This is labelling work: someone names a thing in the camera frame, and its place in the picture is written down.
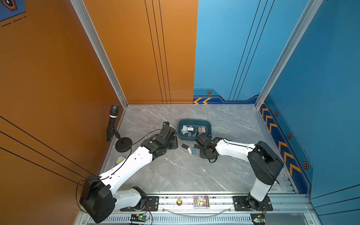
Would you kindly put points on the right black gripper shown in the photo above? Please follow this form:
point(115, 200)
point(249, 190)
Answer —
point(201, 156)

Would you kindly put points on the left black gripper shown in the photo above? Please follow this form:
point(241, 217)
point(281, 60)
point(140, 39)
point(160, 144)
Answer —
point(175, 142)

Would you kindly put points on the white eraser 4B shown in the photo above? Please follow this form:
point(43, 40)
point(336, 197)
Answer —
point(184, 129)

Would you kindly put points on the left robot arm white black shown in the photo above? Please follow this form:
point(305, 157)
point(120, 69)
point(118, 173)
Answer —
point(100, 194)

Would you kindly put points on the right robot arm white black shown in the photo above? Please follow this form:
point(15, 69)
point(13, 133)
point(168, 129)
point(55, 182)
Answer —
point(266, 164)

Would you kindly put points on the teal plastic storage box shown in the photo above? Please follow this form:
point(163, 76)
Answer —
point(195, 123)

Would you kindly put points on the black round microphone base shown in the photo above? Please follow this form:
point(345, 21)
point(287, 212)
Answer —
point(123, 144)

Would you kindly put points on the black microphone on stand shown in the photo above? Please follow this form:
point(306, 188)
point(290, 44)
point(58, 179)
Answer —
point(111, 130)

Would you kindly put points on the right green circuit board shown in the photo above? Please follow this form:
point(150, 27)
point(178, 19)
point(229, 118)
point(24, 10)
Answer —
point(258, 219)

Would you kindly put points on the green circuit board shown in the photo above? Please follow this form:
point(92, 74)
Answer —
point(139, 219)
point(258, 219)

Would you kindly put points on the left green circuit board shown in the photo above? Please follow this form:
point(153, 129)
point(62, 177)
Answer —
point(139, 219)

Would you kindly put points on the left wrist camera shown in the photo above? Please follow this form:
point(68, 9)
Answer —
point(167, 132)

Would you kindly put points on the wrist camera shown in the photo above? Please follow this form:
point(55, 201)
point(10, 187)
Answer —
point(204, 140)
point(167, 132)

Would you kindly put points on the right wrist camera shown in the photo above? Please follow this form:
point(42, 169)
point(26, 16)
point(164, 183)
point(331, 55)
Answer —
point(204, 140)

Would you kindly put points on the colourful card on rail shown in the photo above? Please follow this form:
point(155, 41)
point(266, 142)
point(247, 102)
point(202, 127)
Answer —
point(201, 201)

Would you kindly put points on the brass knob on rail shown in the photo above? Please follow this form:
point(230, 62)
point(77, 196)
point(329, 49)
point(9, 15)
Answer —
point(179, 202)

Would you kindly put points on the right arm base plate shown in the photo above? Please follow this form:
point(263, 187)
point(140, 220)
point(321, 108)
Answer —
point(248, 203)

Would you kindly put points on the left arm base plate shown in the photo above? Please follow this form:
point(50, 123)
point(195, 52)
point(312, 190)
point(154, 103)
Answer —
point(151, 201)

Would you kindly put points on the aluminium front rail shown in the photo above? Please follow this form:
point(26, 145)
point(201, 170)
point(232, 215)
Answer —
point(190, 203)

